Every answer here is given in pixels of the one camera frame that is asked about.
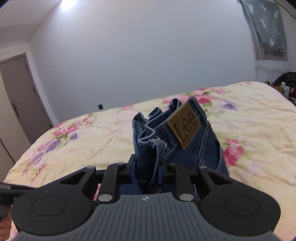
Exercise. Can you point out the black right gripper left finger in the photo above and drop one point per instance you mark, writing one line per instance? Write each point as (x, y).
(105, 185)

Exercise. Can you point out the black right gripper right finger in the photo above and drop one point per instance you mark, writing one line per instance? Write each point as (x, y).
(203, 184)

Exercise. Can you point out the blue denim jeans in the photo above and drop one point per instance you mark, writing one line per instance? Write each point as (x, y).
(182, 135)

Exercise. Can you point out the grey bedroom door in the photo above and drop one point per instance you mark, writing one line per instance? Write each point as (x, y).
(24, 97)

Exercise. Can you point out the person's left hand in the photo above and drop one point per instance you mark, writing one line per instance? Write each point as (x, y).
(5, 226)

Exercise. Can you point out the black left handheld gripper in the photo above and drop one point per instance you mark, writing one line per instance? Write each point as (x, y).
(8, 194)

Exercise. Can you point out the floral yellow bed quilt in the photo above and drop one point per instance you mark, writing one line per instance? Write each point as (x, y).
(253, 122)

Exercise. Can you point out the pile of dark clothes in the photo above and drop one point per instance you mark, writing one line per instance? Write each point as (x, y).
(285, 84)

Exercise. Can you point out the green patterned window curtain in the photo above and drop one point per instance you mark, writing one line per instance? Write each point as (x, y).
(268, 34)

